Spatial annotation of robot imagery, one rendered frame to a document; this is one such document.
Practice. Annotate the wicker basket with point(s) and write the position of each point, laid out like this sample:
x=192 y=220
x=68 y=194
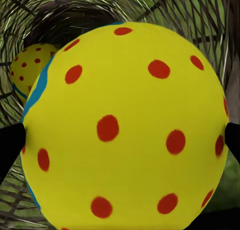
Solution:
x=51 y=13

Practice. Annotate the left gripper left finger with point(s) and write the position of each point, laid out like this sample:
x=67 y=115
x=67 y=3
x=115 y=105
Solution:
x=12 y=141

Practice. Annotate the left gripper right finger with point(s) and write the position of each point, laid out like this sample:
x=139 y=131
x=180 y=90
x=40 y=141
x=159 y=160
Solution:
x=232 y=139

